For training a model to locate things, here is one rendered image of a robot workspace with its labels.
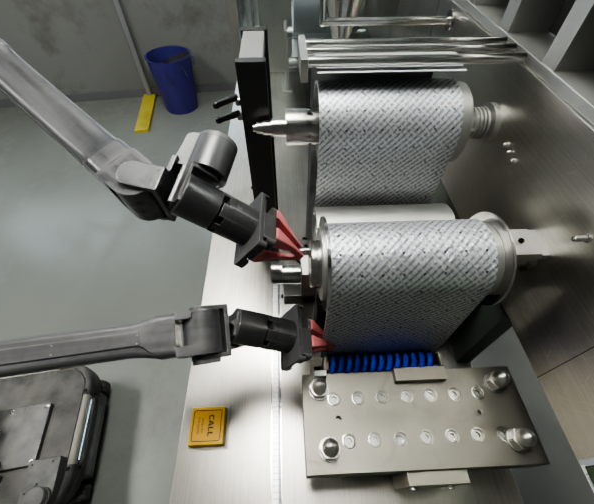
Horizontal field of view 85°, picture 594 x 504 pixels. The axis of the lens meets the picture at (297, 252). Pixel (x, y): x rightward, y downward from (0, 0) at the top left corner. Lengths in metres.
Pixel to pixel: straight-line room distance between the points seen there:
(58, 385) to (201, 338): 1.32
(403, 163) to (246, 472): 0.66
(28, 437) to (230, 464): 1.10
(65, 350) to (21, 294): 1.98
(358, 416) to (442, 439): 0.14
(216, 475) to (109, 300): 1.58
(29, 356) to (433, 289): 0.56
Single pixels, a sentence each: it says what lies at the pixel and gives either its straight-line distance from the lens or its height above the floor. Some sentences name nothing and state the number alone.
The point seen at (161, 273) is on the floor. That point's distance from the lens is 2.18.
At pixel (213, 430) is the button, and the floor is 0.92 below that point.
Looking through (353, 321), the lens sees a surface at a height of 1.17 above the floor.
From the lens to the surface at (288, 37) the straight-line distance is 1.34.
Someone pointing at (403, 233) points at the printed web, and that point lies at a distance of 0.49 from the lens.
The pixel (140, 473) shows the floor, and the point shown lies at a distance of 1.79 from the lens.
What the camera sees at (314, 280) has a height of 1.26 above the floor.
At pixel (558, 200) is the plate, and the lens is 0.59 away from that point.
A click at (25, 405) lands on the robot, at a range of 1.83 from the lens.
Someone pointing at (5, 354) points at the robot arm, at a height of 1.25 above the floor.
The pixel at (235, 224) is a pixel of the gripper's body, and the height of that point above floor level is 1.35.
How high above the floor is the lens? 1.66
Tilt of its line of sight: 52 degrees down
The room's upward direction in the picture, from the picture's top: straight up
